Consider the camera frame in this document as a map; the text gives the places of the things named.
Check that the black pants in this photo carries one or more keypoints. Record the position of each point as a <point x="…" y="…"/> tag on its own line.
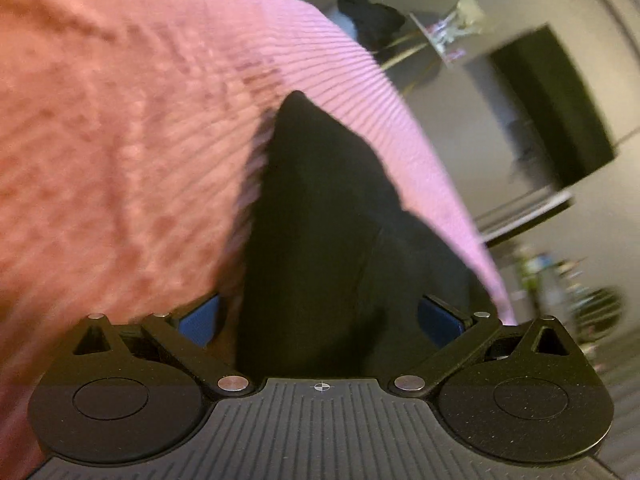
<point x="336" y="268"/>

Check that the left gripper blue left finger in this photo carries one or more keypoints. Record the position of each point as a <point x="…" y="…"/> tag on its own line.
<point x="197" y="320"/>

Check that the wall-mounted black television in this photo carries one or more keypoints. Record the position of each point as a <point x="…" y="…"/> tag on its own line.
<point x="549" y="90"/>

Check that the clear plastic bag on table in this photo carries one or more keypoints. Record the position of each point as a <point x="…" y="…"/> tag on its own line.
<point x="466" y="18"/>

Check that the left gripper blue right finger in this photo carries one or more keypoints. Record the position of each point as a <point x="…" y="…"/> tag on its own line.
<point x="441" y="323"/>

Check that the pink ribbed bedspread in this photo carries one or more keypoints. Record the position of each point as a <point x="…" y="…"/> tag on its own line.
<point x="131" y="141"/>

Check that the black clothes on chair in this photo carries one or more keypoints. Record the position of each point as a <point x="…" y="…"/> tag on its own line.
<point x="375" y="23"/>

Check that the small round side table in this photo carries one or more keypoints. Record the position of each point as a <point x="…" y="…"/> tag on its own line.
<point x="414" y="42"/>

